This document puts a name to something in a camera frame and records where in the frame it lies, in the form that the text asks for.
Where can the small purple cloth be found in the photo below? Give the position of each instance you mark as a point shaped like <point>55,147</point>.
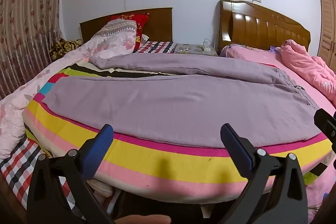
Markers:
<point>274,49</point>

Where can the rainbow striped blanket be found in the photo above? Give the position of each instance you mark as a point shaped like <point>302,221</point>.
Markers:
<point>157,161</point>

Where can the polka dot pillow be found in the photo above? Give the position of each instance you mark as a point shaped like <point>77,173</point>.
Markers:
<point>144,39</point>

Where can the nightstand with floral cloth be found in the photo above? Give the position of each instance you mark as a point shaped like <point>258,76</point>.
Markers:
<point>194,52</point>

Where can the plaid bed sheet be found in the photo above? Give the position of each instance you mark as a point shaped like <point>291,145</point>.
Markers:
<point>157,48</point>

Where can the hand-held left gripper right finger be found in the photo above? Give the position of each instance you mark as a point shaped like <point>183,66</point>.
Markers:
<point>236,150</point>

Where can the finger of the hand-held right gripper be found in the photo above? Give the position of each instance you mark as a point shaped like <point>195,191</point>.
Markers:
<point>325,121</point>

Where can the dark wooden headboard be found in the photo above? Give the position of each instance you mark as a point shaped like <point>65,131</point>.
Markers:
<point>160,24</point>

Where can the light wooden wardrobe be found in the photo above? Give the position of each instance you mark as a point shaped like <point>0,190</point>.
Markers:
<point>328,29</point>

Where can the floral curtain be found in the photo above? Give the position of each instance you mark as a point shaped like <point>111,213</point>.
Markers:
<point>26,29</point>

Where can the leopard print blanket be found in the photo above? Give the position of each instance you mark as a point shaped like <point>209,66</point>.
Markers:
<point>63,47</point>

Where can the red patterned pillow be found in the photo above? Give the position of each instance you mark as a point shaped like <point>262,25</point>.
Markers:
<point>141,22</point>

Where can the person's left hand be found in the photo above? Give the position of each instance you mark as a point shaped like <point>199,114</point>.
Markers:
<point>147,220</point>

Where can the purple pants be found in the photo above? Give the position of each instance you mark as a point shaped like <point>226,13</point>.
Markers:
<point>170,103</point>

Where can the pink floral quilt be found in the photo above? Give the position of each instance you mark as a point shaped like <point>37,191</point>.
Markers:
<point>15,113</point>

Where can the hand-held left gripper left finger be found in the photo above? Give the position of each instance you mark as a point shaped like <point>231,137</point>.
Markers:
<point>101,148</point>

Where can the pink comforter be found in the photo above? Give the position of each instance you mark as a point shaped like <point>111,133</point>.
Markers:
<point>309,66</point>

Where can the white power strip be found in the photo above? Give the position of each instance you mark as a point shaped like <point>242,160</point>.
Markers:
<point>206,48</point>

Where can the glossy wooden headboard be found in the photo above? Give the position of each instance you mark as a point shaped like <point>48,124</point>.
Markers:
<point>262,29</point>

